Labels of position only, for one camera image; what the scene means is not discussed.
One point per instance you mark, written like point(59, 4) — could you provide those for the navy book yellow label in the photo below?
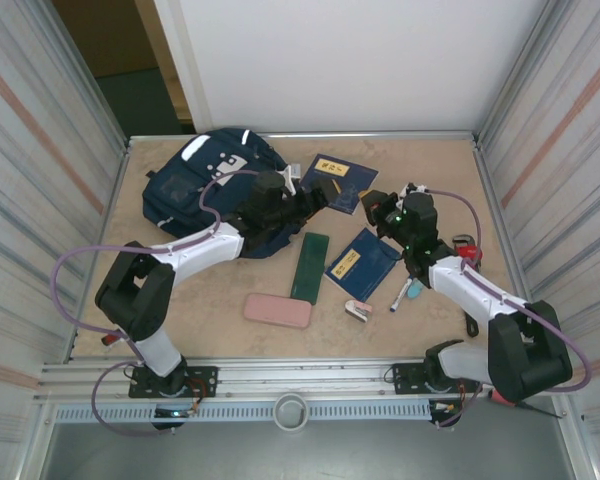
point(365, 265)
point(360, 175)

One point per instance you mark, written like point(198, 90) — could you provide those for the navy blue backpack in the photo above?
point(175, 210)

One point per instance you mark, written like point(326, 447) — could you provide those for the teal eraser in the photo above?
point(416, 291)

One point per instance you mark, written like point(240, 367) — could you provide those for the blue and white marker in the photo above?
point(399, 300)

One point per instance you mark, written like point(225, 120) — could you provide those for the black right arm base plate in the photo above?
point(405, 380)

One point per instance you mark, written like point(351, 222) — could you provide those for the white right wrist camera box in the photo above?
point(415, 189)

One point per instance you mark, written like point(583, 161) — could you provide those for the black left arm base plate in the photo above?
point(205, 382)

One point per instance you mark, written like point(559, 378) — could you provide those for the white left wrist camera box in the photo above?
point(290, 177)

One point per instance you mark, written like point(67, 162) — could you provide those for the pink and white stapler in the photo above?
point(357, 310)

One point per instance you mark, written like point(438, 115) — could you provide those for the red pipe wrench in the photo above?
point(472, 252)

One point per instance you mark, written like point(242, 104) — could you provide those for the aluminium table side rail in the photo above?
point(118, 185)
point(488, 185)

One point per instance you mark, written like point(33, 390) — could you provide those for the small circuit board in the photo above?
point(172, 413)
point(445, 407)

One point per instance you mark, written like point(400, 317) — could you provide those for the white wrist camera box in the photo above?
point(290, 177)
point(415, 189)

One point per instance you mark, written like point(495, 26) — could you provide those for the grey round pipe fitting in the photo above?
point(291, 425)

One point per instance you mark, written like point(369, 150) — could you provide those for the dark green pencil case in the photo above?
point(310, 270)

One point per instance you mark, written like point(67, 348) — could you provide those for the pink pencil case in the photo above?
point(277, 310)

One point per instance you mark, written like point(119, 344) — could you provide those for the long aluminium table edge rail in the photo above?
point(430, 135)

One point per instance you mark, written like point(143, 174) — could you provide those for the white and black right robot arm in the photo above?
point(530, 360)

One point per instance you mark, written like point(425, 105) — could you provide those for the wide aluminium rail beam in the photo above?
point(305, 375)

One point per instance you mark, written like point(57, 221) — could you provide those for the white door frame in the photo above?
point(180, 60)

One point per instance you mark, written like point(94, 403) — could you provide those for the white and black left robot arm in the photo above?
point(135, 295)

